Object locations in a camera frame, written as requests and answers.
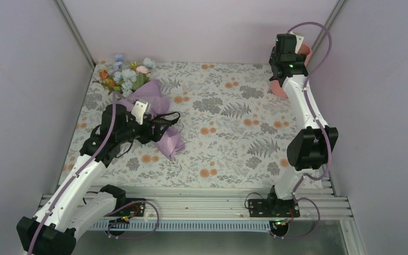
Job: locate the purple flower bouquet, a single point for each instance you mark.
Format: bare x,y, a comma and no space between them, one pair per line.
133,83

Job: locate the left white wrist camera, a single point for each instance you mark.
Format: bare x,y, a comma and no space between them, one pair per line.
140,109

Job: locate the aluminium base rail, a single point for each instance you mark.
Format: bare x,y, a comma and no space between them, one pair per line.
225,209

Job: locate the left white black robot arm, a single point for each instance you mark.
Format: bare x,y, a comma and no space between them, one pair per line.
63,219

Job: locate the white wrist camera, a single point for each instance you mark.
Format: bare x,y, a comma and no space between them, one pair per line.
299,40
140,109

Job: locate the black gold-lettered ribbon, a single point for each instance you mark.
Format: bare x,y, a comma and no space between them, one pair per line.
165,120

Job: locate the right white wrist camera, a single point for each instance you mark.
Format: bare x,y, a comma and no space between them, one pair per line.
299,40

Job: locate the floral patterned table mat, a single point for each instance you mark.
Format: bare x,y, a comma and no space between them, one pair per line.
235,131

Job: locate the pink cylindrical vase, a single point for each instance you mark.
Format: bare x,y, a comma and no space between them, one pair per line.
305,53

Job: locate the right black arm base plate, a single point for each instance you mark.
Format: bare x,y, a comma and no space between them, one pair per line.
260,208

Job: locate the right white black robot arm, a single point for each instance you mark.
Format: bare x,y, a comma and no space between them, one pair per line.
312,147

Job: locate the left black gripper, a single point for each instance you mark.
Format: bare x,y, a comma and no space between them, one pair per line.
155,135

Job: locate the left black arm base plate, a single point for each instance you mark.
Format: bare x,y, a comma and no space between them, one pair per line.
135,209

